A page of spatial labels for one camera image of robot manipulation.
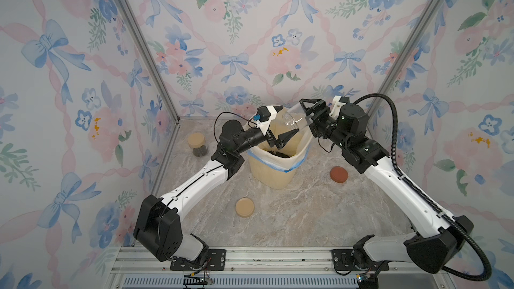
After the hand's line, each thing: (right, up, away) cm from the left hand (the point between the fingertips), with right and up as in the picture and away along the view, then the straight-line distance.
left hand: (289, 117), depth 64 cm
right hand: (+5, +4, +3) cm, 7 cm away
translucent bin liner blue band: (-1, -16, +7) cm, 17 cm away
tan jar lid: (-16, -36, +23) cm, 46 cm away
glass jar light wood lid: (-40, -8, +31) cm, 51 cm away
